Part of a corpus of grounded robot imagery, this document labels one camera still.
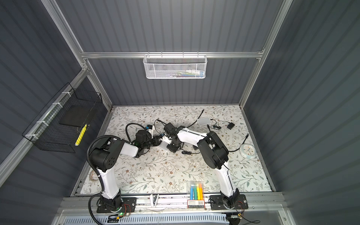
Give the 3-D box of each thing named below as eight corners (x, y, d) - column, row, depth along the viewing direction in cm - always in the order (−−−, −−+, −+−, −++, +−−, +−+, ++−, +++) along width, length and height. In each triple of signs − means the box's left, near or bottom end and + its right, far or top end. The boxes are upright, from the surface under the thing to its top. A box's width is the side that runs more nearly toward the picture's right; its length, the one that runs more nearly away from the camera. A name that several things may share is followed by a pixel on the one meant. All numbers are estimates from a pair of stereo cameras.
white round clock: (241, 159, 91) (243, 157, 89) (238, 145, 98) (239, 143, 95) (257, 159, 91) (258, 157, 89) (252, 145, 98) (253, 143, 95)
